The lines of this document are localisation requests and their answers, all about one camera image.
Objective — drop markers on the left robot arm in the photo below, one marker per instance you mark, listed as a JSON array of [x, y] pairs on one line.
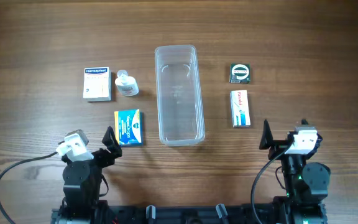
[[83, 177]]

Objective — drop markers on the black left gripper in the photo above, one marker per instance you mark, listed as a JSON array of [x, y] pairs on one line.
[[101, 154]]

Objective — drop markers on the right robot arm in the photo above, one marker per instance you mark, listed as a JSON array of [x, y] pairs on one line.
[[306, 184]]

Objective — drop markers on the white Panadol box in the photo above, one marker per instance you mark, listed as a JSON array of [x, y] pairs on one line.
[[240, 108]]

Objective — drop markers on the blue yellow VapoDrops box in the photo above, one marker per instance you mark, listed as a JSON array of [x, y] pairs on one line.
[[128, 127]]

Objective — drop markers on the clear plastic container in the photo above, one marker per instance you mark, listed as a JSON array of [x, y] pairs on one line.
[[179, 100]]

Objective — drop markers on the small white sanitizer bottle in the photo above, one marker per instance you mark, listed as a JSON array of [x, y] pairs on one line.
[[126, 84]]

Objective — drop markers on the white Hansaplast plaster box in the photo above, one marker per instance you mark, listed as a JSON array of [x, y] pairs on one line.
[[97, 84]]

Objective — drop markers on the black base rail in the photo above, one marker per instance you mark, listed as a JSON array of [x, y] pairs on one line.
[[267, 213]]

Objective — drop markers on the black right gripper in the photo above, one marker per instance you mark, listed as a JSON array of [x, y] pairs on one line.
[[279, 145]]

